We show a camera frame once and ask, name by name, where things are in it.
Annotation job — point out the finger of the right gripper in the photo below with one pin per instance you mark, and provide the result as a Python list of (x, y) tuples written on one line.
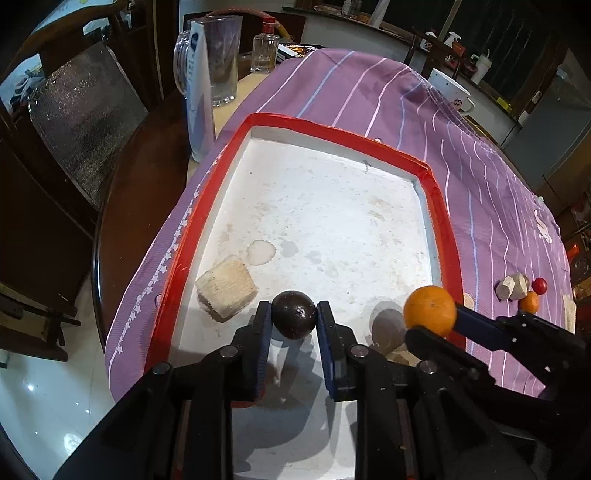
[(442, 365), (559, 359)]

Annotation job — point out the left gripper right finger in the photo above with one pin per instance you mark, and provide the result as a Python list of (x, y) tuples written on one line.
[(397, 437)]

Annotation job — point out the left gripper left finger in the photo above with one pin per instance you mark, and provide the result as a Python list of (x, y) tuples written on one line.
[(176, 422)]

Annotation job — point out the small orange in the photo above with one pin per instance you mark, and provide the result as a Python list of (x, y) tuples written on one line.
[(530, 303)]

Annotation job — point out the large orange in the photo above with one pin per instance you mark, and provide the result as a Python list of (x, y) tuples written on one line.
[(431, 307)]

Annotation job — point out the small red tomato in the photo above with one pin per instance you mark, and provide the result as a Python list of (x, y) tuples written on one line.
[(540, 286)]

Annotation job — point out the large white chunk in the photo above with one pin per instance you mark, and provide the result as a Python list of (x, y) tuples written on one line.
[(226, 288)]

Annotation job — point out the dark purple plum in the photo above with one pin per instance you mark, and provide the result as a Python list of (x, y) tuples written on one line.
[(294, 314)]

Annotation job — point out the white chunk cut face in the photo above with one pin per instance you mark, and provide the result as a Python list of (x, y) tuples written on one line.
[(392, 343)]

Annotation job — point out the cream knitted cloth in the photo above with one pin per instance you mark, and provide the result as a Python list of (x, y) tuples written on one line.
[(570, 309)]

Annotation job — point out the small round white chunk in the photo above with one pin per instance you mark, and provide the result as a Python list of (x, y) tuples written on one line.
[(468, 301)]

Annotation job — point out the purple striped tablecloth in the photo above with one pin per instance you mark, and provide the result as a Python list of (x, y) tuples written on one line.
[(500, 225)]

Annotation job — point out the red rimmed white tray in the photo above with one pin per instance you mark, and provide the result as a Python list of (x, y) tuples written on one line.
[(335, 215)]

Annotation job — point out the silver refrigerator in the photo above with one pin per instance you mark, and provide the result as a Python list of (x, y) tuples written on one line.
[(552, 150)]

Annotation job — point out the white cartoon mug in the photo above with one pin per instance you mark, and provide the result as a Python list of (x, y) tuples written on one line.
[(453, 91)]

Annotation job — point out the white tumbler cup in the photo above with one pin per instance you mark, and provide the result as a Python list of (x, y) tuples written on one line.
[(483, 64)]

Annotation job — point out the white spray bottle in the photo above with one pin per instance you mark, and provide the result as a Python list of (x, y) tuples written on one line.
[(452, 38)]

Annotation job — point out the grey textured cushion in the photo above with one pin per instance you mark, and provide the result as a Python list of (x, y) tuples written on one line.
[(84, 113)]

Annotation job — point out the white paper box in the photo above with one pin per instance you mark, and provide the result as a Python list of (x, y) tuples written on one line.
[(198, 95)]

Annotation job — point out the glass liquor bottle red cap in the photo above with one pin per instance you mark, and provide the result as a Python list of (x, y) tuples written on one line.
[(264, 49)]

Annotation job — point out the glass beer mug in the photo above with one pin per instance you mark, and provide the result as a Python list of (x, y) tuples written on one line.
[(221, 34)]

